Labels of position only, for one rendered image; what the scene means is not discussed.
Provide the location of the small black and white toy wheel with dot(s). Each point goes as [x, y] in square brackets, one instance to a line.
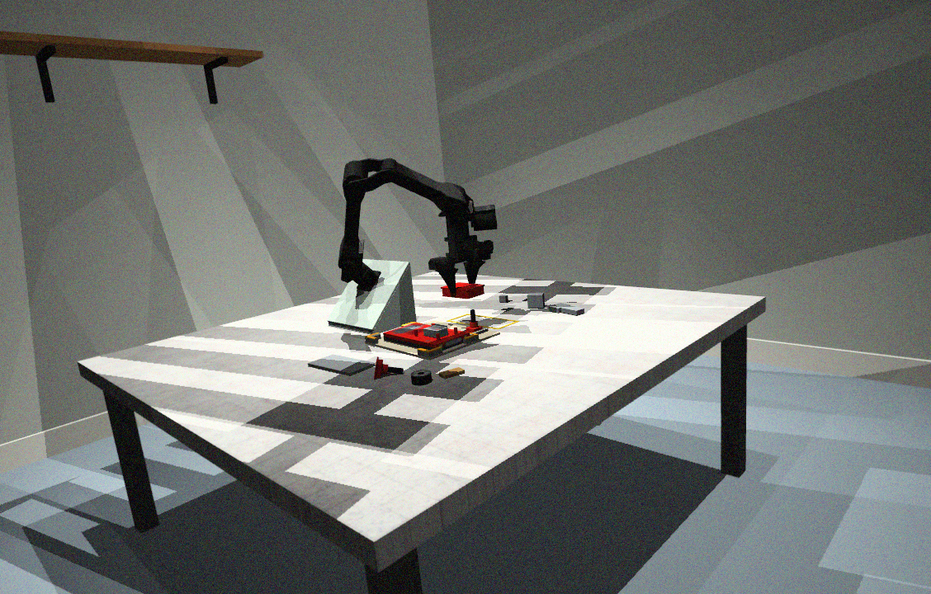
[421, 377]

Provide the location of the orange rectangular block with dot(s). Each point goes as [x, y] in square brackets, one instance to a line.
[450, 373]

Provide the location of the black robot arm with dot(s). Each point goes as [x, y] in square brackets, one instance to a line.
[450, 198]

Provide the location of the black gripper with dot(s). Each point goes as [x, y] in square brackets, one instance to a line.
[446, 265]

